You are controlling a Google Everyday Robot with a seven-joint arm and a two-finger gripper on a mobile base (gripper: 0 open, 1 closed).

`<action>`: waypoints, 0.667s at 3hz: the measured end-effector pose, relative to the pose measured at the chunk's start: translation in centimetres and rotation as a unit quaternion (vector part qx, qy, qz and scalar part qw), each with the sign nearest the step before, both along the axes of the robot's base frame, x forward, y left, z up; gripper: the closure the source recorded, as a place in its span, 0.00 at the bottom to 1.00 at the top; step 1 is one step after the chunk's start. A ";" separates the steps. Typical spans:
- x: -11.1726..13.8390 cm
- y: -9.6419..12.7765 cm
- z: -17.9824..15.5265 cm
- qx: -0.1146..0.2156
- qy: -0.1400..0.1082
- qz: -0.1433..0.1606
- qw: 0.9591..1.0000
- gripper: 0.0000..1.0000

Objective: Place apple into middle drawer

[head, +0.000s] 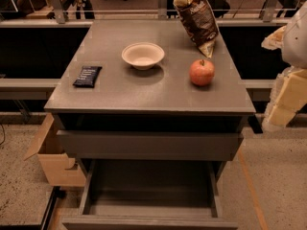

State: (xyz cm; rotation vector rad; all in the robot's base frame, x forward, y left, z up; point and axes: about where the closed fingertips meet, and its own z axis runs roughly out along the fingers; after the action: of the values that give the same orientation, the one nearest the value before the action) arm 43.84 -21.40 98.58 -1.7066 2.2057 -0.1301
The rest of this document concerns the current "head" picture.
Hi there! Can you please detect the brown chip bag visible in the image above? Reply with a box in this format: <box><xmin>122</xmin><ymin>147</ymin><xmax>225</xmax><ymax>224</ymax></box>
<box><xmin>173</xmin><ymin>0</ymin><xmax>219</xmax><ymax>58</ymax></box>

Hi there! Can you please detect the cardboard box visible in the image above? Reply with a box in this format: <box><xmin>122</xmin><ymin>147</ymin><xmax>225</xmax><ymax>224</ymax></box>
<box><xmin>24</xmin><ymin>114</ymin><xmax>85</xmax><ymax>187</ymax></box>

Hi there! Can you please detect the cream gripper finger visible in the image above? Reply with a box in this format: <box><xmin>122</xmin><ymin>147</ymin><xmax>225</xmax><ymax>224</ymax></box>
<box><xmin>262</xmin><ymin>68</ymin><xmax>307</xmax><ymax>131</ymax></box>
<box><xmin>261</xmin><ymin>26</ymin><xmax>286</xmax><ymax>50</ymax></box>

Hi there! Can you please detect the grey drawer cabinet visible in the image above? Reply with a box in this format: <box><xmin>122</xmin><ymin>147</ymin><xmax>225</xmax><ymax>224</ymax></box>
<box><xmin>43</xmin><ymin>18</ymin><xmax>257</xmax><ymax>190</ymax></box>

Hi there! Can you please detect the red apple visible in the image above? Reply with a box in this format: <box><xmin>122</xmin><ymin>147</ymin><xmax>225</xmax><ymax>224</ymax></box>
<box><xmin>189</xmin><ymin>59</ymin><xmax>215</xmax><ymax>86</ymax></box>

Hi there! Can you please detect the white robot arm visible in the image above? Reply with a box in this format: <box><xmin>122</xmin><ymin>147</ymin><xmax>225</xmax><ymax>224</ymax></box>
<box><xmin>261</xmin><ymin>2</ymin><xmax>307</xmax><ymax>131</ymax></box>

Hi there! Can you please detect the white paper bowl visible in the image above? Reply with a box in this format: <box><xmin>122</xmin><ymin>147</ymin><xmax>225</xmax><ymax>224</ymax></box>
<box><xmin>122</xmin><ymin>42</ymin><xmax>165</xmax><ymax>70</ymax></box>

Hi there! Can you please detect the open grey middle drawer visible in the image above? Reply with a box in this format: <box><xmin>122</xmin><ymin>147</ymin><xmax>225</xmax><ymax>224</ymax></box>
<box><xmin>62</xmin><ymin>160</ymin><xmax>238</xmax><ymax>230</ymax></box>

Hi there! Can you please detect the metal railing frame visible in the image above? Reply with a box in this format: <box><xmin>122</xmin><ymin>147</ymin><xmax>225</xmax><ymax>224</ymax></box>
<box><xmin>0</xmin><ymin>0</ymin><xmax>306</xmax><ymax>25</ymax></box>

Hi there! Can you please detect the dark blue snack packet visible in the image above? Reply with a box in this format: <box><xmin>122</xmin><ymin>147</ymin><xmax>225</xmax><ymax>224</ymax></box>
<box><xmin>73</xmin><ymin>66</ymin><xmax>103</xmax><ymax>88</ymax></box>

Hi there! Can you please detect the closed grey top drawer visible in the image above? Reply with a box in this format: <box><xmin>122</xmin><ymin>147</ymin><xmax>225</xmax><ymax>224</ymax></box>
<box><xmin>57</xmin><ymin>130</ymin><xmax>243</xmax><ymax>161</ymax></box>

